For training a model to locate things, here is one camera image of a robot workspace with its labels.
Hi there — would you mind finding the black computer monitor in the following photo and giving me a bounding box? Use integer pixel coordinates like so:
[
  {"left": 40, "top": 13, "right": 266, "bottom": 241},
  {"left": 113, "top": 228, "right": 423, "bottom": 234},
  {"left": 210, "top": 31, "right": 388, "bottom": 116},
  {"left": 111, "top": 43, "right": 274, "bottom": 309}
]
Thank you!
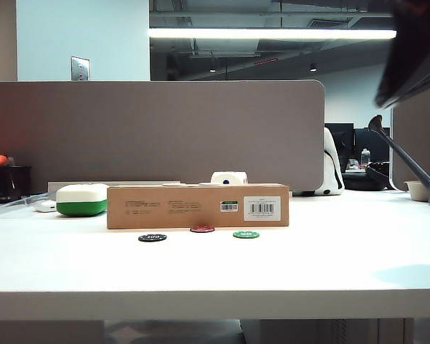
[
  {"left": 354, "top": 128, "right": 391, "bottom": 164},
  {"left": 324, "top": 123, "right": 355, "bottom": 173}
]

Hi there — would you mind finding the white and black figure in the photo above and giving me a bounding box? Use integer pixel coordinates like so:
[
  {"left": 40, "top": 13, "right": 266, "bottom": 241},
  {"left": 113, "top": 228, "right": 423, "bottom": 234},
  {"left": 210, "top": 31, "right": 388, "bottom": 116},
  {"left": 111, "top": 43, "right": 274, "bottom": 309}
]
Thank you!
[{"left": 313, "top": 127, "right": 345, "bottom": 196}]

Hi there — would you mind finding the black poker chip 100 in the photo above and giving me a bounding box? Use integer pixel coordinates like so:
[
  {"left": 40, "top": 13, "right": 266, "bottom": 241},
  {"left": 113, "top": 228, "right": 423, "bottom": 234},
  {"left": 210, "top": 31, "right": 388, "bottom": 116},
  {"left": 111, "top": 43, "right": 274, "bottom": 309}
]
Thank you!
[{"left": 138, "top": 233, "right": 168, "bottom": 243}]

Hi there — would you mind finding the small white bowl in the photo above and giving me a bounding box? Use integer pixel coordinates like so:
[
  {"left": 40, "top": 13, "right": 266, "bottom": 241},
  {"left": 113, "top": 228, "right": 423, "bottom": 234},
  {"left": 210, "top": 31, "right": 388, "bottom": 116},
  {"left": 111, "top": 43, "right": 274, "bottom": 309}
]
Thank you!
[{"left": 403, "top": 180, "right": 430, "bottom": 202}]

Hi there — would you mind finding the metal wall outlet plate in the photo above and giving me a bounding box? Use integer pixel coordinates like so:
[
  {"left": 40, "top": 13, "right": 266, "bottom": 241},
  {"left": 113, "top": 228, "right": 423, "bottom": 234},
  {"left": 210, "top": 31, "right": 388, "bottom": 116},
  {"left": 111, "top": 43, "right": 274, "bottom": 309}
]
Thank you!
[{"left": 70, "top": 56, "right": 90, "bottom": 82}]

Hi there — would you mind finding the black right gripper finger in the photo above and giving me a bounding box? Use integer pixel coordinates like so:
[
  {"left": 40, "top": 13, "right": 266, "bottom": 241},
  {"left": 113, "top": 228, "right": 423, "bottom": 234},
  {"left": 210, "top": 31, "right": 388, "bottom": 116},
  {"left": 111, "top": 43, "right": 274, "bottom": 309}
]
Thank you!
[
  {"left": 379, "top": 63, "right": 430, "bottom": 110},
  {"left": 374, "top": 14, "right": 430, "bottom": 107}
]

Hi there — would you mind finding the grey partition with white rim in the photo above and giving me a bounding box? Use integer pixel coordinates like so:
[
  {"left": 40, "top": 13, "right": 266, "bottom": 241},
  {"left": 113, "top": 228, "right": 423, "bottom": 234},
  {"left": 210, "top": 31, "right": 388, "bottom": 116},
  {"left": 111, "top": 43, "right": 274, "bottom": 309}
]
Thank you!
[{"left": 391, "top": 77, "right": 430, "bottom": 191}]

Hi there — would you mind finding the long ceiling light strip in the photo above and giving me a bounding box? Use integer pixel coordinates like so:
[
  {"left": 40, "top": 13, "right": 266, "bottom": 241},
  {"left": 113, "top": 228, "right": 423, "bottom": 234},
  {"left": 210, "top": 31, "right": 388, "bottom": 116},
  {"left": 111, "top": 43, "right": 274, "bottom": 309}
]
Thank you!
[{"left": 148, "top": 28, "right": 398, "bottom": 40}]

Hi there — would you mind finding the brown cardboard box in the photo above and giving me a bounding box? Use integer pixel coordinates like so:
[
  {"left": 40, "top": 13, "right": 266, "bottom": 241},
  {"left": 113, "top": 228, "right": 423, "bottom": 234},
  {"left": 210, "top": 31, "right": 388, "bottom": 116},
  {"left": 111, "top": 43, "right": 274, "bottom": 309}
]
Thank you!
[{"left": 106, "top": 183, "right": 290, "bottom": 230}]

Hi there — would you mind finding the clear acrylic tray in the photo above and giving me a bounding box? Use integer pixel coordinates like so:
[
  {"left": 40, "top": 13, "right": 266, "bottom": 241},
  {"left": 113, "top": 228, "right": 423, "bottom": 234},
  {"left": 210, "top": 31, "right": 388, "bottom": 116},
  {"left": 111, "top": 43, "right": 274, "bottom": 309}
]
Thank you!
[{"left": 0, "top": 192, "right": 50, "bottom": 219}]

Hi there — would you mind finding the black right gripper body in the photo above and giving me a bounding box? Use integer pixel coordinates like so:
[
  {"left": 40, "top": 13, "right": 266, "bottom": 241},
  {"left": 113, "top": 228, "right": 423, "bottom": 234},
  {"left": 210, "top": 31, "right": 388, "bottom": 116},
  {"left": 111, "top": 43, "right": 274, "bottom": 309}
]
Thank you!
[{"left": 367, "top": 0, "right": 430, "bottom": 19}]

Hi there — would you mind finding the white and green case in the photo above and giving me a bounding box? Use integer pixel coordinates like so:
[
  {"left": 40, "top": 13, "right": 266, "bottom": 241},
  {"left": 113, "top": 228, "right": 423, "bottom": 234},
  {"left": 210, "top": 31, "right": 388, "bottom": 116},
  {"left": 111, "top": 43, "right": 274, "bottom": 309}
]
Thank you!
[{"left": 55, "top": 183, "right": 110, "bottom": 217}]

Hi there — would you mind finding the wide grey desk partition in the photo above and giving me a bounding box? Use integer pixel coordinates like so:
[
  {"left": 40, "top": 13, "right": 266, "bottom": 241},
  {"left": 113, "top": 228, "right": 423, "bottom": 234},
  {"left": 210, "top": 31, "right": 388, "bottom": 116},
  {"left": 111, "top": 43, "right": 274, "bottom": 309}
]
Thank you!
[{"left": 0, "top": 80, "right": 326, "bottom": 196}]

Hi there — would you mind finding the black bowl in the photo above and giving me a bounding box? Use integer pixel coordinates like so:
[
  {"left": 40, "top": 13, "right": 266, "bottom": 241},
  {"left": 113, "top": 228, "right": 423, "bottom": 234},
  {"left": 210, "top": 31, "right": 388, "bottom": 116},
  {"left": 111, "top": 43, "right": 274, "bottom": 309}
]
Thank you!
[{"left": 343, "top": 161, "right": 392, "bottom": 191}]

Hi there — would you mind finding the black pen holder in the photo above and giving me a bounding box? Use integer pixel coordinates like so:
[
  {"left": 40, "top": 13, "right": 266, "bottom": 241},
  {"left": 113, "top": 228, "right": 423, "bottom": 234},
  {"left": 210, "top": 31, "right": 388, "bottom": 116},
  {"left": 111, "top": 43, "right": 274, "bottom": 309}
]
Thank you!
[{"left": 0, "top": 165, "right": 32, "bottom": 206}]

